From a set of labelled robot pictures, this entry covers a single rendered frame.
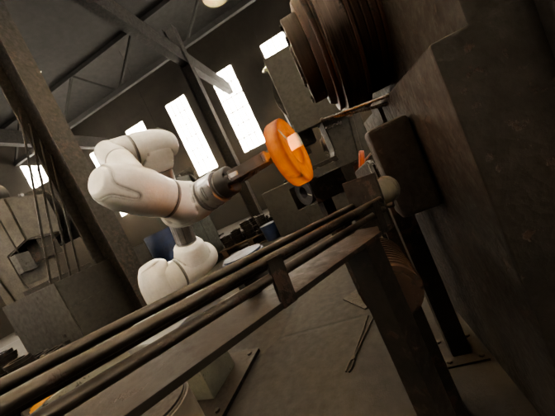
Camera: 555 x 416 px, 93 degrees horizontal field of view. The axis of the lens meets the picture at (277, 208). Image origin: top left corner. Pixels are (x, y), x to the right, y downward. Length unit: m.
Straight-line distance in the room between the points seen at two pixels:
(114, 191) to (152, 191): 0.07
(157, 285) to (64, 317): 2.24
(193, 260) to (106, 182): 0.82
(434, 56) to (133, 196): 0.60
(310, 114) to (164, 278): 2.82
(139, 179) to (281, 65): 3.29
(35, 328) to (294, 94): 3.91
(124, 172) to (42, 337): 3.38
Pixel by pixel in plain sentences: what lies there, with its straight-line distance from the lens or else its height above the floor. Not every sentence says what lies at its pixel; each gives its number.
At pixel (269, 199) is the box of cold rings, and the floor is 0.64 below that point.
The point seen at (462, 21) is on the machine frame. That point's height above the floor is 0.88.
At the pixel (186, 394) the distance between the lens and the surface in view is 0.58.
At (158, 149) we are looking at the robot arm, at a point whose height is 1.12.
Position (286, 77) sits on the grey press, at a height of 1.96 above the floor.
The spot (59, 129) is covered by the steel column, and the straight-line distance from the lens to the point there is 3.91.
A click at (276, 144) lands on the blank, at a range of 0.53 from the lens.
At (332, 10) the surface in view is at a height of 1.11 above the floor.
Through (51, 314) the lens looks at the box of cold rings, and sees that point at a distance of 3.63.
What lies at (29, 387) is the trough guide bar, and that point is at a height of 0.72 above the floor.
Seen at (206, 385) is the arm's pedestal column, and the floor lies 0.09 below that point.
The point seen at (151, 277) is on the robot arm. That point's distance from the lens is 1.33.
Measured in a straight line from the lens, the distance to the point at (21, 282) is 6.12.
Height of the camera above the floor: 0.77
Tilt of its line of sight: 5 degrees down
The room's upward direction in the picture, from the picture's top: 25 degrees counter-clockwise
